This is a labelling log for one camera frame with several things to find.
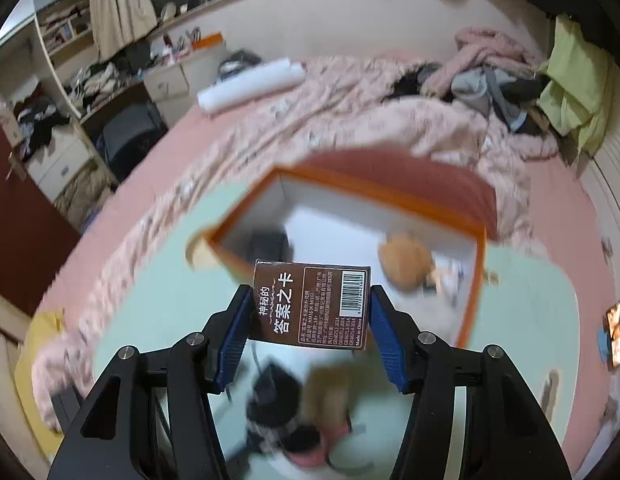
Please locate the beige curtain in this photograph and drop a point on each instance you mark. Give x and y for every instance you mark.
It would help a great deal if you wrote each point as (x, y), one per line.
(120, 5)

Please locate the small orange box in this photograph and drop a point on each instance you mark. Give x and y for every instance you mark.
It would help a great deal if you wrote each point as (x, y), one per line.
(209, 41)

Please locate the brown card box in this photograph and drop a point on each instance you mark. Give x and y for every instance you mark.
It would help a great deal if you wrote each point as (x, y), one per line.
(310, 305)

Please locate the blue phone stand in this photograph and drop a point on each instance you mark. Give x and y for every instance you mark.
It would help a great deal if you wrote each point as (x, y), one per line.
(602, 342)

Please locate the pink fuzzy blanket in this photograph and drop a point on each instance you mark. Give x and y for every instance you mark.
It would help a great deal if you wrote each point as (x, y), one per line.
(489, 47)

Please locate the smartphone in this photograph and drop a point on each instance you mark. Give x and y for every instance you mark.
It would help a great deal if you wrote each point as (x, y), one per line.
(618, 332)

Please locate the white desk drawer unit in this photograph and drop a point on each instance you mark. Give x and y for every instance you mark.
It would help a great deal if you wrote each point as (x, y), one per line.
(170, 80)

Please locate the grey black clothes pile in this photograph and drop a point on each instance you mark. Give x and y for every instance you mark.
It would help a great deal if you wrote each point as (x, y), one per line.
(489, 90)

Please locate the dark red wardrobe door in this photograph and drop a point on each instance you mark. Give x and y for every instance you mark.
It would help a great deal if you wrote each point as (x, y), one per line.
(25, 220)

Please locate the black chair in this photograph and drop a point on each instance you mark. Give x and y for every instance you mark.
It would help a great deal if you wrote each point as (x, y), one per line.
(130, 135)

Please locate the black white fuzzy item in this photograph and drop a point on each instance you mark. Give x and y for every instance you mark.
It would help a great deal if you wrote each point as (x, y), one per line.
(277, 392)

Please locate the orange cardboard box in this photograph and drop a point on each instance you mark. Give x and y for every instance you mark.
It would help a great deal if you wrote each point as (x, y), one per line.
(370, 210)

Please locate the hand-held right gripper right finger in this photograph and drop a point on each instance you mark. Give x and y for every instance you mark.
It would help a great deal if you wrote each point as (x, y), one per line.
(389, 345)

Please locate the brown plush toy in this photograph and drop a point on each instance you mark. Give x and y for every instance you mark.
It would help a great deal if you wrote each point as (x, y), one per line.
(404, 262)

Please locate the white paper roll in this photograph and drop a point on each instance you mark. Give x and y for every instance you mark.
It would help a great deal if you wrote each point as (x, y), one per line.
(250, 85)

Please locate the yellow-green cloth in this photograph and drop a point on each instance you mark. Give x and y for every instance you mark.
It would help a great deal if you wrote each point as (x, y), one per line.
(574, 75)

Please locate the white shelf unit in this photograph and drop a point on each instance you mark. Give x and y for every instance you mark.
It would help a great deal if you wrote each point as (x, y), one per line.
(65, 40)

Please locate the yellow cloth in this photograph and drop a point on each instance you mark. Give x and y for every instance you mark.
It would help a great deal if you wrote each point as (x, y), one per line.
(40, 335)

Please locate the black bag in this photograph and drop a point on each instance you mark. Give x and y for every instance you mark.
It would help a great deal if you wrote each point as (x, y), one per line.
(240, 62)

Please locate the clothes pile on desk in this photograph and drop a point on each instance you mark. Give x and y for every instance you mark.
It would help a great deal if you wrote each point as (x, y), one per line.
(100, 77)

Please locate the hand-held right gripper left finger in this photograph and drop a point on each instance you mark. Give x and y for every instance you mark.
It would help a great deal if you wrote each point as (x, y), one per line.
(235, 345)

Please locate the mint green board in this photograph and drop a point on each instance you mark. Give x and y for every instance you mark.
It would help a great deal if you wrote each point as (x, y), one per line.
(155, 285)

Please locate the pink fabric item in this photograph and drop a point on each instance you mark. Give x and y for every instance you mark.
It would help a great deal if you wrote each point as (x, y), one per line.
(310, 457)

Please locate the beige plush toy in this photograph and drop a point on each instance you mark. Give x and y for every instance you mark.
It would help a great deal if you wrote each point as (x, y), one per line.
(330, 385)

